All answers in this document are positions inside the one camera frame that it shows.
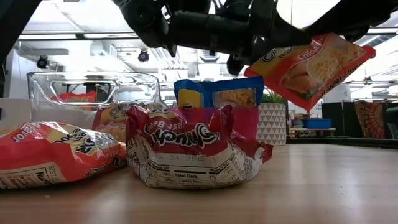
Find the black aluminium table frame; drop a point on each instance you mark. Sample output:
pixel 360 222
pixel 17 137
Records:
pixel 342 142

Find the white box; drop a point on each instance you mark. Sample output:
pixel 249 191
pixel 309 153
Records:
pixel 342 93

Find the pink plastic bin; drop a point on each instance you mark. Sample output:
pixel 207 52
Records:
pixel 245 124

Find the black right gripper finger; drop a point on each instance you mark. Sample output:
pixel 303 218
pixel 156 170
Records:
pixel 357 35
pixel 339 18

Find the low white shelf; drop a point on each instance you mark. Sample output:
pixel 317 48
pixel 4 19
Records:
pixel 311 128

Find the potted succulent in patterned pot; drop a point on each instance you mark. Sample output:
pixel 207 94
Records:
pixel 272 124

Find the black cabinet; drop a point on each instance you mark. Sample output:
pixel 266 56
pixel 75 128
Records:
pixel 337 119

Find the red roast beef ramen package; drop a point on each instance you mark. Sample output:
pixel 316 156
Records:
pixel 109 124

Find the clear plastic bin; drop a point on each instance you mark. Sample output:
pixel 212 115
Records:
pixel 140 90

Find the black ceiling spotlight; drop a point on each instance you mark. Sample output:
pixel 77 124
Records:
pixel 143 56
pixel 42 62

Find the orange mandala tapestry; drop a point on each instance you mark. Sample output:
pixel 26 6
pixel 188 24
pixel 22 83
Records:
pixel 370 119

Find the dark office chair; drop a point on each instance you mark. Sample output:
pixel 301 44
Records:
pixel 392 124

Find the blue soy sauce ramen package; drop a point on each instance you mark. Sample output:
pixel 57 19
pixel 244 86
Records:
pixel 236 84

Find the black beam with light panels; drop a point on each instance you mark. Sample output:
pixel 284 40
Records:
pixel 46 36

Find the blue storage bin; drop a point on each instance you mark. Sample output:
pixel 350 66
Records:
pixel 317 123

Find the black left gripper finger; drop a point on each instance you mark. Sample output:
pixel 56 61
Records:
pixel 286 28
pixel 286 40

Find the stack of bowls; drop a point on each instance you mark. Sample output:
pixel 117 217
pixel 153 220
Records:
pixel 298 123

